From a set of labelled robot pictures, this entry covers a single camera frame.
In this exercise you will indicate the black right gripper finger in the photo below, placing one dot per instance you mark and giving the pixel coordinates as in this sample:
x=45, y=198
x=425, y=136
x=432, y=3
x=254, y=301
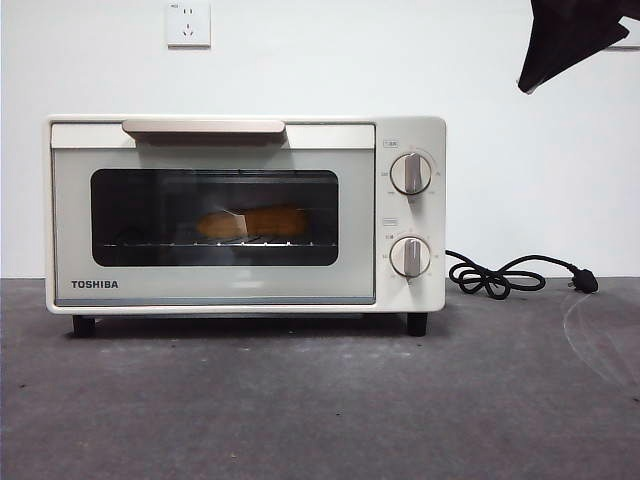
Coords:
x=565, y=40

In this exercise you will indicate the cream round oven knob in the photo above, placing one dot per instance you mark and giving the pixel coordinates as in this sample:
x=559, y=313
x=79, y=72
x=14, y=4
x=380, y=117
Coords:
x=411, y=173
x=410, y=257

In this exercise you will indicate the cream Toshiba toaster oven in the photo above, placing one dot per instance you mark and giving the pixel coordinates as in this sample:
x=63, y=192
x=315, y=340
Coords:
x=415, y=135

